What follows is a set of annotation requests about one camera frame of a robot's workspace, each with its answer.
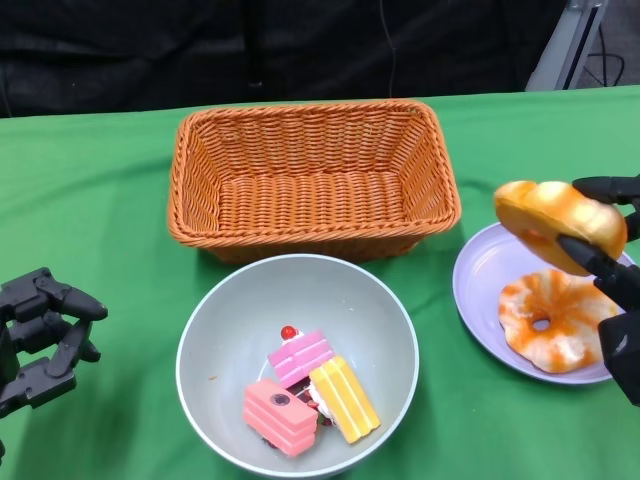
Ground thin black hanging cable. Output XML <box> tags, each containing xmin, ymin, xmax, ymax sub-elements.
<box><xmin>378</xmin><ymin>0</ymin><xmax>399</xmax><ymax>100</ymax></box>

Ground salmon pink cake slice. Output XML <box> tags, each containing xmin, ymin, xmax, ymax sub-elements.
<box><xmin>243</xmin><ymin>378</ymin><xmax>320</xmax><ymax>459</ymax></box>

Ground black floor cables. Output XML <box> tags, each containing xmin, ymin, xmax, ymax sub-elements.
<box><xmin>587</xmin><ymin>24</ymin><xmax>631</xmax><ymax>91</ymax></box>

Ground grey green bowl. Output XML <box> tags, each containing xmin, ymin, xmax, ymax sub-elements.
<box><xmin>175</xmin><ymin>253</ymin><xmax>420</xmax><ymax>476</ymax></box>

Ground orange wicker basket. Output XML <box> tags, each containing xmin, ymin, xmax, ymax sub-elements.
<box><xmin>167</xmin><ymin>99</ymin><xmax>461</xmax><ymax>264</ymax></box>

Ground orange white ring bread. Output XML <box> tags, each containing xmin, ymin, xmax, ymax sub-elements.
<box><xmin>498</xmin><ymin>268</ymin><xmax>626</xmax><ymax>375</ymax></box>
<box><xmin>493</xmin><ymin>179</ymin><xmax>629</xmax><ymax>277</ymax></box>

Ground lavender plate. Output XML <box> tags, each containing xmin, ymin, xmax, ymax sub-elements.
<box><xmin>452</xmin><ymin>221</ymin><xmax>640</xmax><ymax>386</ymax></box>

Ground magenta striped cake slice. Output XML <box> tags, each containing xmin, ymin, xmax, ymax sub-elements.
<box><xmin>268</xmin><ymin>324</ymin><xmax>335</xmax><ymax>389</ymax></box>

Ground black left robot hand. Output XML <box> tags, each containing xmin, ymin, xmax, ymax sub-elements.
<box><xmin>0</xmin><ymin>267</ymin><xmax>109</xmax><ymax>417</ymax></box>

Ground yellow cake slice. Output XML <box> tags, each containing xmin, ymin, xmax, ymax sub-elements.
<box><xmin>308</xmin><ymin>354</ymin><xmax>380</xmax><ymax>445</ymax></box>

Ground black backdrop cloth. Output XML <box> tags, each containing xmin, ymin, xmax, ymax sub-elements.
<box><xmin>0</xmin><ymin>0</ymin><xmax>574</xmax><ymax>120</ymax></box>

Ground green tablecloth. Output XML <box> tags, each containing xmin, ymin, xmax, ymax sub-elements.
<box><xmin>0</xmin><ymin>84</ymin><xmax>640</xmax><ymax>480</ymax></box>

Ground grey metal frame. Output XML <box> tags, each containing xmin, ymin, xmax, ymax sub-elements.
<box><xmin>524</xmin><ymin>0</ymin><xmax>609</xmax><ymax>91</ymax></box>

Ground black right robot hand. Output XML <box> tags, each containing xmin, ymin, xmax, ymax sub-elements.
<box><xmin>557</xmin><ymin>173</ymin><xmax>640</xmax><ymax>407</ymax></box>

